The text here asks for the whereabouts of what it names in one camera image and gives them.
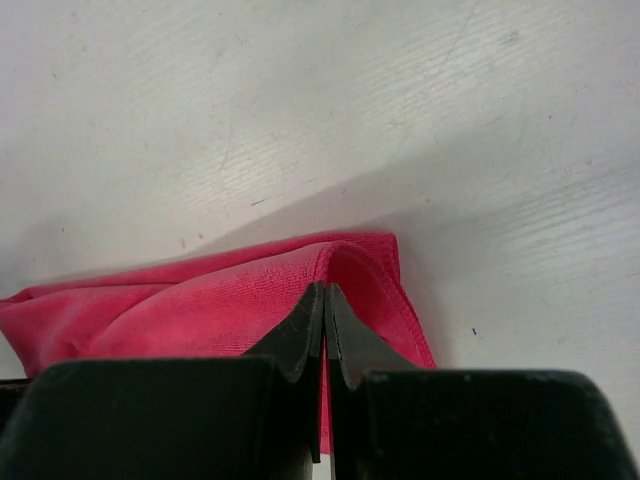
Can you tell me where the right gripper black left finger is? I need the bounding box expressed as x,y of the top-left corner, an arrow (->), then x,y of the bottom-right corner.
243,282 -> 324,463

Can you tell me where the pink towel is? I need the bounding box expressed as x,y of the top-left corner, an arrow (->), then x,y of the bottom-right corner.
0,230 -> 437,455

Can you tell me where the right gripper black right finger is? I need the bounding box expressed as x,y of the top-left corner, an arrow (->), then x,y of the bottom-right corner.
323,284 -> 418,479

